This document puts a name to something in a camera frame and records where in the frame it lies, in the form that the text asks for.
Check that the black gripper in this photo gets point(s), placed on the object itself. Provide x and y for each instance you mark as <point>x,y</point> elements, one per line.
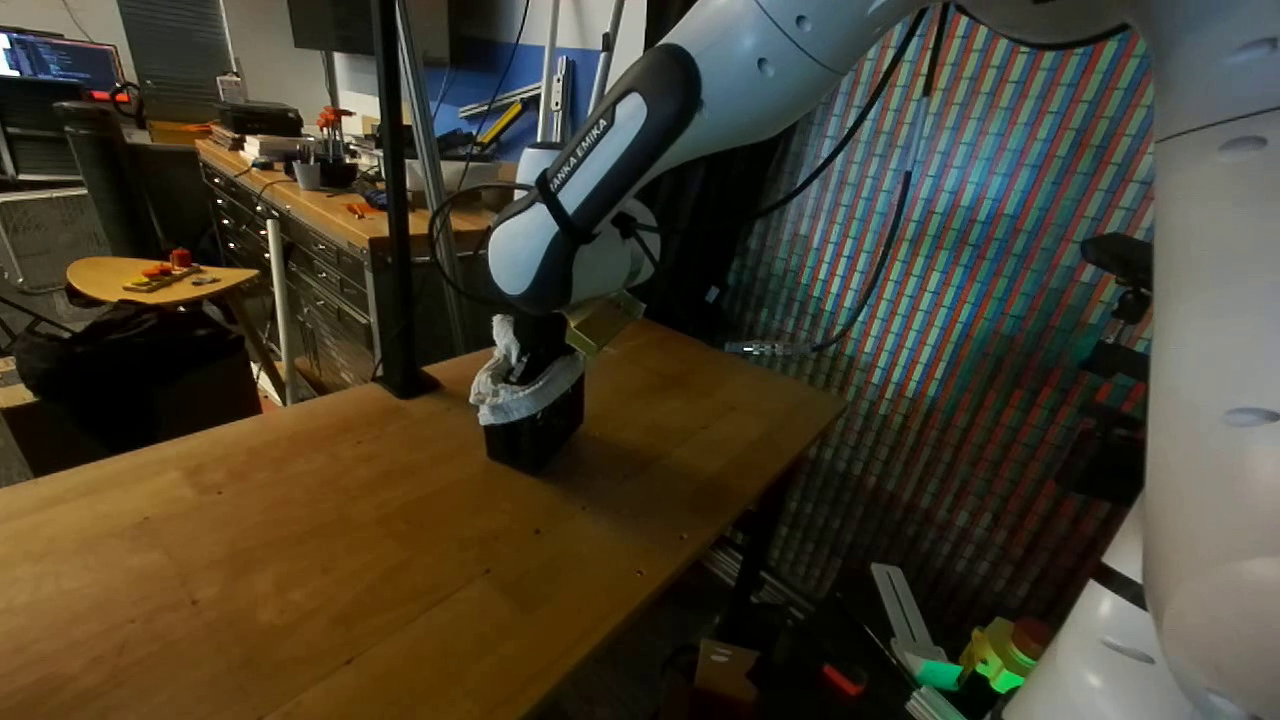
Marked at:
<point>546,344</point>

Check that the grey towel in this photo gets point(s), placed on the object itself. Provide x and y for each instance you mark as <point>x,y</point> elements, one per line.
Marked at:
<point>515,387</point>

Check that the black perforated plastic box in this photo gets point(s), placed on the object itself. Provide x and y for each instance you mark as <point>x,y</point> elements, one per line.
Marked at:
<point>533,439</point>

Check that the small cardboard box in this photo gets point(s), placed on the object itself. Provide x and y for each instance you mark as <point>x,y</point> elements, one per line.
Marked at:
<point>725,665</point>

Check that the silver tripod leg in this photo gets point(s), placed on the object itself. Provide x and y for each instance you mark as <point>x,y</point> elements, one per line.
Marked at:
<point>548,55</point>
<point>434,203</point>

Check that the black vertical pole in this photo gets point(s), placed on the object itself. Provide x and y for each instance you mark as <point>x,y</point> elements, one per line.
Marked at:
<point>395,203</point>

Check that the yellow and black tool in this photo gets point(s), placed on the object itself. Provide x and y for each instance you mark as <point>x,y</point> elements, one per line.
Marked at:
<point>504,121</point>

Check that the wooden workbench with drawers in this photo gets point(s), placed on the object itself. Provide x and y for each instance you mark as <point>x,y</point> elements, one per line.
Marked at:
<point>332,214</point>

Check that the black pot with red flower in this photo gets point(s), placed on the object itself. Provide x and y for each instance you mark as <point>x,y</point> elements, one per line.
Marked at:
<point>336,168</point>

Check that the black case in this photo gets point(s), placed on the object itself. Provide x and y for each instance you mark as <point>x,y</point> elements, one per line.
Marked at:
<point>260,119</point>

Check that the round wooden stool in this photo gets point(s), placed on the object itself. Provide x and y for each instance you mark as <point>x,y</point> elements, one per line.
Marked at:
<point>120,278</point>

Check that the small red item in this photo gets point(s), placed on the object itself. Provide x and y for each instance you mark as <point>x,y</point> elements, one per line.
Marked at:
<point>843,681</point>

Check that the striped backdrop screen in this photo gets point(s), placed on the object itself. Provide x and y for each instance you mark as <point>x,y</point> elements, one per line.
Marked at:
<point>1013,175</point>

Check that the red clamp tool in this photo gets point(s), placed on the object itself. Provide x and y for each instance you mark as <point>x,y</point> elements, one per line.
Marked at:
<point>115,98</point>

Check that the green and yellow blocks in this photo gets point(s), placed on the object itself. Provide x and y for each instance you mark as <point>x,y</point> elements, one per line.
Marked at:
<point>994,655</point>

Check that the computer monitor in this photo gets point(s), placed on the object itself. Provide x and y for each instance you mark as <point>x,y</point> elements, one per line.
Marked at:
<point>53,63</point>

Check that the yellow-green wrist camera box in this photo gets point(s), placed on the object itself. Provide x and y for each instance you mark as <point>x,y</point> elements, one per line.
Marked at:
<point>601,327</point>

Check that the white slotted bracket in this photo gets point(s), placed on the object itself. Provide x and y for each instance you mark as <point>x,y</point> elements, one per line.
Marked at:
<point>903,607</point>

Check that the black camera stand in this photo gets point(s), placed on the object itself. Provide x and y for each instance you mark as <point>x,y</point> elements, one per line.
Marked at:
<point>1112,373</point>

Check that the black exterior camera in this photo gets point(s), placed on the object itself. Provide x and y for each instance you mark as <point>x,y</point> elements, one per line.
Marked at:
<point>1116,260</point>

